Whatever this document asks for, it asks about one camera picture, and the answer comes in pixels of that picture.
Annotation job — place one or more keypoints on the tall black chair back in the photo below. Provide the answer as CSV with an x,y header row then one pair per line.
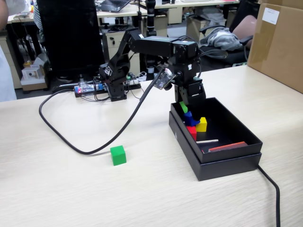
x,y
68,35

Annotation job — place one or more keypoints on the flat orange block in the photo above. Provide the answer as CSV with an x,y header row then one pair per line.
x,y
227,147

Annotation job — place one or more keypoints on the person's white shirt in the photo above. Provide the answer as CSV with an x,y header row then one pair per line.
x,y
4,71

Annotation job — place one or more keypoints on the blue cube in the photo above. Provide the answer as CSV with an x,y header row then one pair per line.
x,y
188,119

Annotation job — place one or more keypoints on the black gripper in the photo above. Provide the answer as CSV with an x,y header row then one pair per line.
x,y
187,75

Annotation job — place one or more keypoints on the person's forearm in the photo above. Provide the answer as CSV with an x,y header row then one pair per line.
x,y
3,19

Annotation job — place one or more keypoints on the red cube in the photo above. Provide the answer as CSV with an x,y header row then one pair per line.
x,y
192,133

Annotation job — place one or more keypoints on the green cube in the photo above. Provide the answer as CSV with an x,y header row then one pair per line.
x,y
118,156

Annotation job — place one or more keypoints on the grey clothing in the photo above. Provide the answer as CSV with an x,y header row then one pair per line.
x,y
222,39

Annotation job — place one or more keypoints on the large cardboard box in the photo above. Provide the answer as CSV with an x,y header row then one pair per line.
x,y
279,47

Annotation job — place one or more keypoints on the person in striped shirt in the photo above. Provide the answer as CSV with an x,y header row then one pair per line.
x,y
38,21

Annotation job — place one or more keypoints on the black box tray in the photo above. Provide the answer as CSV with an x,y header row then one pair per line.
x,y
232,154

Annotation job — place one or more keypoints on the small yellow item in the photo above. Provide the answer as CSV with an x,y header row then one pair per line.
x,y
28,64

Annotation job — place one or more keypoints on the long beige office desk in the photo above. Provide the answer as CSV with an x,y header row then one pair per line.
x,y
168,9
208,3

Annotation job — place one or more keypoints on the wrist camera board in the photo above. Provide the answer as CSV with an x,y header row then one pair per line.
x,y
163,81

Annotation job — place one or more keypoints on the black open box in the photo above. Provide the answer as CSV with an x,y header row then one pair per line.
x,y
227,170

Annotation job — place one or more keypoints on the black office chair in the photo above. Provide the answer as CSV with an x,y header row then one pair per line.
x,y
246,26

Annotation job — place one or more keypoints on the black vertical pole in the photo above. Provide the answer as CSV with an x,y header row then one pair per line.
x,y
150,19

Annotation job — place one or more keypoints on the long white stick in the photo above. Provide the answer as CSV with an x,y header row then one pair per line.
x,y
207,141

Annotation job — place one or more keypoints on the yellow cube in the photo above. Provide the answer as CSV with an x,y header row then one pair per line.
x,y
201,125

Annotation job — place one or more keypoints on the beige three-drawer cabinet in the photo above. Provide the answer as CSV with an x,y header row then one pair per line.
x,y
135,65

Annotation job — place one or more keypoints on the small cardboard box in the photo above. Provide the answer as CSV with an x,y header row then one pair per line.
x,y
33,82

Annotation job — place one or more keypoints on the black laptop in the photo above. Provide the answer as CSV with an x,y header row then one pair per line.
x,y
113,4

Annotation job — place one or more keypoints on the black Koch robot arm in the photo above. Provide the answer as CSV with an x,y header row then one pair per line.
x,y
154,46

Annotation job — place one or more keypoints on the narrow beige pedestal cabinet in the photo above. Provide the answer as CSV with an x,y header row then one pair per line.
x,y
162,26

